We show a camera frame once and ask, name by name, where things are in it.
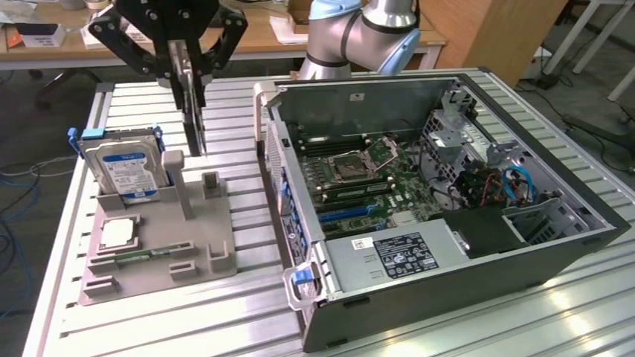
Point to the blue expansion slot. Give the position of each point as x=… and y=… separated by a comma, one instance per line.
x=342, y=213

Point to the grey power supply unit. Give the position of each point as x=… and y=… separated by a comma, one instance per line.
x=347, y=267

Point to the green motherboard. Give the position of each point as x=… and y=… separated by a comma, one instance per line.
x=411, y=193

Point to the wooden cabinet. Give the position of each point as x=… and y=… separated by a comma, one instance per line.
x=496, y=37

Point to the CPU socket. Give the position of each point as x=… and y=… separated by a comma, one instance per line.
x=350, y=167

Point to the grey parts rack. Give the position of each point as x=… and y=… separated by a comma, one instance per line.
x=163, y=230

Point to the brown cardboard box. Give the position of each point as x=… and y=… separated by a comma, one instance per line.
x=298, y=11

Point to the stack of white papers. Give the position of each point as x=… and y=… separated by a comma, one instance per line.
x=287, y=35

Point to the blue case release latch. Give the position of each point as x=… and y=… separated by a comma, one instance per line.
x=299, y=278

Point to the green graphics card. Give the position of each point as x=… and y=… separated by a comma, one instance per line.
x=191, y=130

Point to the black power adapter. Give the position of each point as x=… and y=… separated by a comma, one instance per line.
x=546, y=82

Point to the silver socket cover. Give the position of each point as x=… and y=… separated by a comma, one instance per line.
x=384, y=152

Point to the dark installed RAM stick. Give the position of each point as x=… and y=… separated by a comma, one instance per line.
x=356, y=190

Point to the black floor stand foot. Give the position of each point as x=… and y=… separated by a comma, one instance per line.
x=604, y=130

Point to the black plastic shroud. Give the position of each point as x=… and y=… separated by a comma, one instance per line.
x=486, y=230

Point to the perforated metal drive cage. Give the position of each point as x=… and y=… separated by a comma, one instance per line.
x=540, y=223

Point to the wooden desk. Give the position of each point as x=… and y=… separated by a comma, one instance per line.
x=258, y=41

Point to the silver metal disk bay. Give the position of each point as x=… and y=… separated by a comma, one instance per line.
x=446, y=141

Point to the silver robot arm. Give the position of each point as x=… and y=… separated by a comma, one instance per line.
x=327, y=37

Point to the white frame table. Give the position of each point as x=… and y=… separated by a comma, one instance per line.
x=578, y=67

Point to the hard disk with blue carrier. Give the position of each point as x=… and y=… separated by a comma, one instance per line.
x=128, y=171

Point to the green RAM stick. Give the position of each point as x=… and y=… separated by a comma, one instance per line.
x=148, y=253

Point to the silver CPU chip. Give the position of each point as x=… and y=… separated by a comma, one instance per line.
x=118, y=232

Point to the black office chair base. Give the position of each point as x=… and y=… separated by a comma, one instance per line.
x=55, y=83

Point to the white box with black lid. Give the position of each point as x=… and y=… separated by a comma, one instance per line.
x=42, y=39

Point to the beige tape roll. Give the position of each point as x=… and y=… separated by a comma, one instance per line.
x=95, y=3

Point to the black open PC case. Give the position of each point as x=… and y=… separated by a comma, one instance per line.
x=446, y=305

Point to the grey cup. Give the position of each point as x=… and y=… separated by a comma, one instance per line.
x=72, y=4

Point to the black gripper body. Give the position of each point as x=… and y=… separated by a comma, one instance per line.
x=163, y=5

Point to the silver chipset heatsink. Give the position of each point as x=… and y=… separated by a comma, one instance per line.
x=407, y=219

